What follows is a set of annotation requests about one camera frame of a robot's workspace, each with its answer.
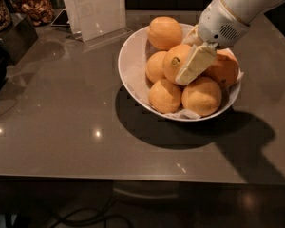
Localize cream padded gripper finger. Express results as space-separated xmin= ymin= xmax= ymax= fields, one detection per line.
xmin=175 ymin=43 xmax=217 ymax=86
xmin=182 ymin=25 xmax=203 ymax=46

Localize white rounded gripper body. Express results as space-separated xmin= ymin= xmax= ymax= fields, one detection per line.
xmin=198 ymin=0 xmax=249 ymax=48

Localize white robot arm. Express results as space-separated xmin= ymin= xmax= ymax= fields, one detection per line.
xmin=175 ymin=0 xmax=285 ymax=86

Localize top back orange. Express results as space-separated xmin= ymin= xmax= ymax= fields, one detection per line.
xmin=147 ymin=16 xmax=183 ymax=50

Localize front right orange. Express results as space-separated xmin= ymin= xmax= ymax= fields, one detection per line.
xmin=181 ymin=77 xmax=222 ymax=117

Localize left middle orange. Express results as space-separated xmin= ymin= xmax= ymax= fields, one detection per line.
xmin=145 ymin=51 xmax=167 ymax=83

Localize front left orange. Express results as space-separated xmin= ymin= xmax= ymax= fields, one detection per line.
xmin=148 ymin=79 xmax=182 ymax=114

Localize white oval bowl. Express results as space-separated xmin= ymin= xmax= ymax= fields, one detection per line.
xmin=118 ymin=22 xmax=242 ymax=123

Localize centre orange with stem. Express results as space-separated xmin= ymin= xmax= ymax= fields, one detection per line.
xmin=162 ymin=44 xmax=191 ymax=84

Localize clear acrylic sign holder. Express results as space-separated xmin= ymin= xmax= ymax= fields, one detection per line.
xmin=64 ymin=0 xmax=131 ymax=48

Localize dried fruit snack container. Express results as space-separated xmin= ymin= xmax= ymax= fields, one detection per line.
xmin=9 ymin=0 xmax=54 ymax=27

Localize black box stand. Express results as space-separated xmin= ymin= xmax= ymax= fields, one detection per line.
xmin=0 ymin=13 xmax=38 ymax=65

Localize black floor cables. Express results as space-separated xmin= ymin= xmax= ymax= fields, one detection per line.
xmin=31 ymin=180 xmax=135 ymax=228

